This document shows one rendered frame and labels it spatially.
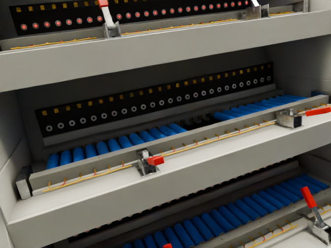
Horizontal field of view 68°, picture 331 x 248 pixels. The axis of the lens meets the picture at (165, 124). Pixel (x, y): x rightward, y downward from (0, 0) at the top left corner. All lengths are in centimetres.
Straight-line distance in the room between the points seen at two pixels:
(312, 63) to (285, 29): 15
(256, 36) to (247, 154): 20
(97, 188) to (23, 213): 9
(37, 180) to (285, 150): 39
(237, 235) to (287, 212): 11
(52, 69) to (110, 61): 8
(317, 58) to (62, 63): 51
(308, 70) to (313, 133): 20
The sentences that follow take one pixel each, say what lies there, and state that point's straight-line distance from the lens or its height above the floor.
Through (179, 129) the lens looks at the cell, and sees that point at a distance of 45.
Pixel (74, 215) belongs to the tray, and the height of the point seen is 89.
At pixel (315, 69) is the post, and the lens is 64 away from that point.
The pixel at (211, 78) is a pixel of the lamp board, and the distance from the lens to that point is 57.
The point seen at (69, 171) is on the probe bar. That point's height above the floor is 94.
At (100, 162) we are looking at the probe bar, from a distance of 38.
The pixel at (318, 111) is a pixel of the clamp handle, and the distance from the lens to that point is 43.
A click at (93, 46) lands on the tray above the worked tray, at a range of 36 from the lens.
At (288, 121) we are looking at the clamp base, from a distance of 47.
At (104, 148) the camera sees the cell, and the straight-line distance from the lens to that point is 42.
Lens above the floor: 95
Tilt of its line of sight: 3 degrees up
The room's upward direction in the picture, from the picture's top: 15 degrees counter-clockwise
